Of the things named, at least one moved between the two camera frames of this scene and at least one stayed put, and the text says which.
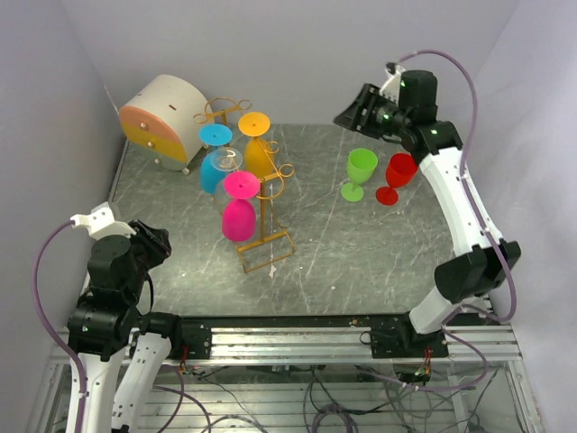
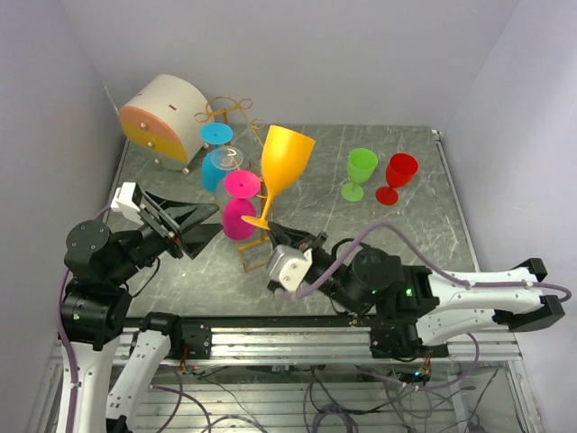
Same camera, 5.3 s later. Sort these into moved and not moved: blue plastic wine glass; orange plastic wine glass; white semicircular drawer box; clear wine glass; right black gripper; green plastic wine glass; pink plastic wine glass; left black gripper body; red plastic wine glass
Moved: left black gripper body; right black gripper; orange plastic wine glass
Not moved: pink plastic wine glass; blue plastic wine glass; green plastic wine glass; red plastic wine glass; clear wine glass; white semicircular drawer box
